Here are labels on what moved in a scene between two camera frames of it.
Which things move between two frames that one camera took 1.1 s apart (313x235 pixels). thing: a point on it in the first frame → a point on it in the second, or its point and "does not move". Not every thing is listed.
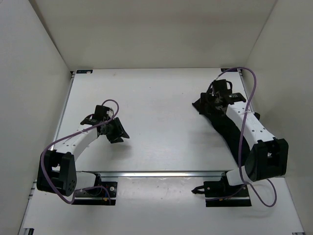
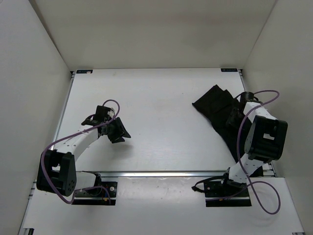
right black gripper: (207, 99) → (231, 122)
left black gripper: (119, 128) does not move
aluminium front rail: (161, 174) does not move
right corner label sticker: (222, 70) does not move
